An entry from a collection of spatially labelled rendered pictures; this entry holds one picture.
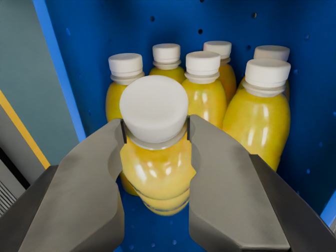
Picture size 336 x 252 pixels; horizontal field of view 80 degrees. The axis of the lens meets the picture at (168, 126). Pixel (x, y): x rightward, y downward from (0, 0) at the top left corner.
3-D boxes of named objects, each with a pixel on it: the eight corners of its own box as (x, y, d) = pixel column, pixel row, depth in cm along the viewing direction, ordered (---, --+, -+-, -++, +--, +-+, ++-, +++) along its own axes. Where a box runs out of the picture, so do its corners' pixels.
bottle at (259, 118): (273, 206, 29) (320, 82, 19) (239, 232, 26) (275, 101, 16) (235, 176, 34) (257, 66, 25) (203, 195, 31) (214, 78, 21)
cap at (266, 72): (294, 83, 20) (299, 65, 19) (269, 93, 18) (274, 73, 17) (259, 73, 23) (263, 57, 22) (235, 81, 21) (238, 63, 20)
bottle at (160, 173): (163, 157, 31) (151, 62, 15) (201, 186, 29) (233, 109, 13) (131, 193, 29) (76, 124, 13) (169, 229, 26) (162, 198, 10)
